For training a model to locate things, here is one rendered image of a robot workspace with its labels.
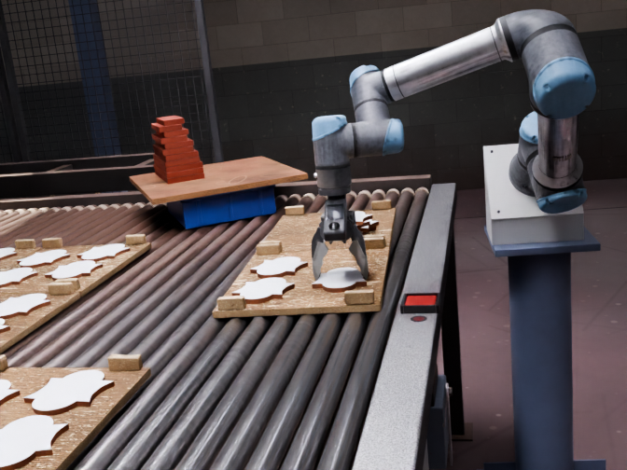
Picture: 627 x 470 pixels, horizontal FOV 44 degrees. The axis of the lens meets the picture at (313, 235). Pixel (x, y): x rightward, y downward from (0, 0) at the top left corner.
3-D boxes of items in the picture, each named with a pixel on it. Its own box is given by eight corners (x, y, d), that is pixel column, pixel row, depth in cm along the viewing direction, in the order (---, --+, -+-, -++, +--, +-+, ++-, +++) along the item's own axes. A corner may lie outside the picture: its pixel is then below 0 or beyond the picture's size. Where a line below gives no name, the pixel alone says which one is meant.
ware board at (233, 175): (262, 160, 291) (261, 156, 291) (308, 178, 246) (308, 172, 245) (130, 181, 275) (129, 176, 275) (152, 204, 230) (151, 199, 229)
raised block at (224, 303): (247, 306, 160) (245, 295, 160) (244, 310, 159) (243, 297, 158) (219, 308, 161) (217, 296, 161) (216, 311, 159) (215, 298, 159)
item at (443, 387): (456, 447, 148) (452, 360, 144) (454, 489, 135) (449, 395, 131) (398, 445, 151) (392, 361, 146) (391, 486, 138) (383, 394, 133)
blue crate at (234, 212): (251, 198, 276) (248, 170, 273) (279, 213, 248) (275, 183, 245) (166, 212, 266) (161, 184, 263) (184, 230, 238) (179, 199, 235)
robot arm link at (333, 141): (352, 115, 161) (311, 118, 160) (355, 167, 163) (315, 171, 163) (347, 113, 168) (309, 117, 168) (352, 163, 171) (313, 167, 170)
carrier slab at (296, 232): (396, 213, 233) (396, 207, 233) (390, 251, 194) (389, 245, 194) (283, 219, 239) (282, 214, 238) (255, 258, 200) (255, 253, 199)
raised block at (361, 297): (374, 301, 156) (373, 288, 155) (374, 304, 154) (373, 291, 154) (346, 302, 157) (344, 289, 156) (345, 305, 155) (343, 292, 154)
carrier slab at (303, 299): (390, 252, 193) (389, 246, 193) (381, 311, 154) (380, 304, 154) (255, 259, 199) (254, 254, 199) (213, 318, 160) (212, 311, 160)
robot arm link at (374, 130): (397, 97, 166) (347, 103, 166) (407, 139, 161) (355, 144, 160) (395, 120, 173) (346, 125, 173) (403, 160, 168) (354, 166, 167)
